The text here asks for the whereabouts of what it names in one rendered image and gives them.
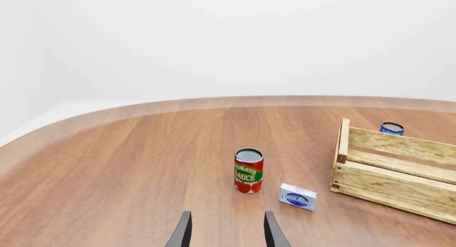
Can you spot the wooden slat tray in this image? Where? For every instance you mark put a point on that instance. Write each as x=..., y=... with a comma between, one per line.
x=395, y=175

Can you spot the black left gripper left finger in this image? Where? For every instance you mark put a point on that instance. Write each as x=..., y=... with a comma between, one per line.
x=182, y=232

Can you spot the blue tin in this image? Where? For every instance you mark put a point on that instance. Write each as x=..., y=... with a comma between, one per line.
x=392, y=128

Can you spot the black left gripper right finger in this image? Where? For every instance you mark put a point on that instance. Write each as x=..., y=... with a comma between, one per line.
x=274, y=232

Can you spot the red tomato sauce tin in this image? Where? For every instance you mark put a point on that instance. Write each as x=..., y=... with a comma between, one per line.
x=248, y=170

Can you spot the white and blue butter box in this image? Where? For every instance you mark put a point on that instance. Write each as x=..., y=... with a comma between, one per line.
x=298, y=197

